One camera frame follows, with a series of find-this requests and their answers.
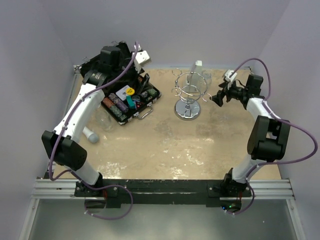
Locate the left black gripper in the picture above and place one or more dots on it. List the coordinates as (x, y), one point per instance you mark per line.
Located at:
(140, 87)

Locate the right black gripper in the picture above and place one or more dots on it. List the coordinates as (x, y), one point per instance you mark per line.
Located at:
(218, 98)

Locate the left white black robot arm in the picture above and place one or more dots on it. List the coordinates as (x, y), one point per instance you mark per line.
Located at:
(61, 144)

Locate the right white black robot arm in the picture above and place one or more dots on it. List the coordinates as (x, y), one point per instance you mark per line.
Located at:
(268, 139)

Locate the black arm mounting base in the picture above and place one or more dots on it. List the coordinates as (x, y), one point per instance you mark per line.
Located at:
(208, 192)

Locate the chrome wine glass rack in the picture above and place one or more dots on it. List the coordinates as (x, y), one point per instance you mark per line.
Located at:
(188, 108)

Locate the clear dealer button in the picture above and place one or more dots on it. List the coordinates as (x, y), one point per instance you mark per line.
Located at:
(136, 98)

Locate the yellow big blind button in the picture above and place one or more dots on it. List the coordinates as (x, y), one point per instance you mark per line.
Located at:
(130, 91)

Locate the black poker chip case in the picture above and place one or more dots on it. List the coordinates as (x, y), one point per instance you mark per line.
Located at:
(106, 66)

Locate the teal dealer block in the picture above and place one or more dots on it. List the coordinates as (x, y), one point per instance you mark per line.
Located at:
(130, 102)

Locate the white playing card box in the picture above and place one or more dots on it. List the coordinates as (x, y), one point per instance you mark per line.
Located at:
(122, 93)

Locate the purple white chip stack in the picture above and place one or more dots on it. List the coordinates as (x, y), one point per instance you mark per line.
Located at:
(118, 102)

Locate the dark green chip stack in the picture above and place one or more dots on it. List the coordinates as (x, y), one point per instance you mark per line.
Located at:
(117, 112)

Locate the red brown chip stack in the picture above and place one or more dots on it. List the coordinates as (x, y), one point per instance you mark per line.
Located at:
(108, 103)

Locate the white grey handheld tool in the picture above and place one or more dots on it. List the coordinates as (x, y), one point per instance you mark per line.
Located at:
(91, 136)

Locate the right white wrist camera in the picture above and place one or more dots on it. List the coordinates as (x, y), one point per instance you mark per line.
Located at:
(229, 77)

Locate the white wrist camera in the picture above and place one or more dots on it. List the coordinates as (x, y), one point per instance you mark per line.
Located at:
(141, 60)
(229, 77)

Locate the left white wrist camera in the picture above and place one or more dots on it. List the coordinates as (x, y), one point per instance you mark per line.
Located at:
(141, 60)

